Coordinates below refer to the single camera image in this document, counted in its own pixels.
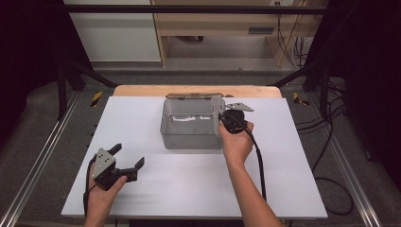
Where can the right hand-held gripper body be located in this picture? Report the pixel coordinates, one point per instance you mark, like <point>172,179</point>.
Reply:
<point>235,119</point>

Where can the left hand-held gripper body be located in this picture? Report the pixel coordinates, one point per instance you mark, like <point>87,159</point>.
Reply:
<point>104,168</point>

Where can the transparent grey plastic box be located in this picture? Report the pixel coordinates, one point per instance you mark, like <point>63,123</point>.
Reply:
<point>189,138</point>

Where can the person's right hand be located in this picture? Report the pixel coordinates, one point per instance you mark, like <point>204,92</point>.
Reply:
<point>236,146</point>

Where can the person's left hand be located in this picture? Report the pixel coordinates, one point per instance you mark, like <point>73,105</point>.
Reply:
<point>101,195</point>

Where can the transparent grey box lid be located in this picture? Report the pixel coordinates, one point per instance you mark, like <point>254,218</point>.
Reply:
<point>192,95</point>

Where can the yellow black floor tape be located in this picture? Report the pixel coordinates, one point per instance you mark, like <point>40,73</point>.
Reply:
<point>298,99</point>
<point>96,98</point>

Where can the white table board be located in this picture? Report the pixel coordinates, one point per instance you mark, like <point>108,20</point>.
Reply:
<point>189,186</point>

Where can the wooden table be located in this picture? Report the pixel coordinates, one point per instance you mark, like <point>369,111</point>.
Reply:
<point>142,90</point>

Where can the wooden desk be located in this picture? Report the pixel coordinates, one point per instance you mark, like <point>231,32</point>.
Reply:
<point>217,23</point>

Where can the white cabinet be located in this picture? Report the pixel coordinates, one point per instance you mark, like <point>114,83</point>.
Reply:
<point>116,34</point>

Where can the dark curtain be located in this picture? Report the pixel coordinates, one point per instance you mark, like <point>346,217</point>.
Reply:
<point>369,63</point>
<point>28,47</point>

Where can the metal floor rail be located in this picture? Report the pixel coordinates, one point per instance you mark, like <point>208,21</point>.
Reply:
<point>41,154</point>
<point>356,189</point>

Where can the black frame stand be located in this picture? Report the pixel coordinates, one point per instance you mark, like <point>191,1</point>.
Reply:
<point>323,91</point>
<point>62,91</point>

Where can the black horizontal frame bar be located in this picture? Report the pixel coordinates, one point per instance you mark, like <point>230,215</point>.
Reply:
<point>189,9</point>

